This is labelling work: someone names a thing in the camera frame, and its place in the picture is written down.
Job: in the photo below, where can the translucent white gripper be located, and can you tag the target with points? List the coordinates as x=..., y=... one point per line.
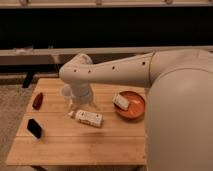
x=77, y=95

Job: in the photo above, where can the black eraser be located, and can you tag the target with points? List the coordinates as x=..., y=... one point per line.
x=34, y=128

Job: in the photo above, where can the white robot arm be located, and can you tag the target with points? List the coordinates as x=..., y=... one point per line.
x=179, y=108

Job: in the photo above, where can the white snack package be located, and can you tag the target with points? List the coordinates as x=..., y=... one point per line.
x=89, y=118

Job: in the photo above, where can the dark red snack bar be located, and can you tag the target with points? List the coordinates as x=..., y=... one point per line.
x=38, y=101

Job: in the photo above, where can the white sponge block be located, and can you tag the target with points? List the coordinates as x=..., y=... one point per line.
x=121, y=101

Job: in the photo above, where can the wooden table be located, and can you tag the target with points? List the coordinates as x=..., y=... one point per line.
x=67, y=142

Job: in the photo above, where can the orange bowl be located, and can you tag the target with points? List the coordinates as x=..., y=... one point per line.
x=136, y=108

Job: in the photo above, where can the grey metal rail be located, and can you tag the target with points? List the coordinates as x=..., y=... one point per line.
x=30, y=56

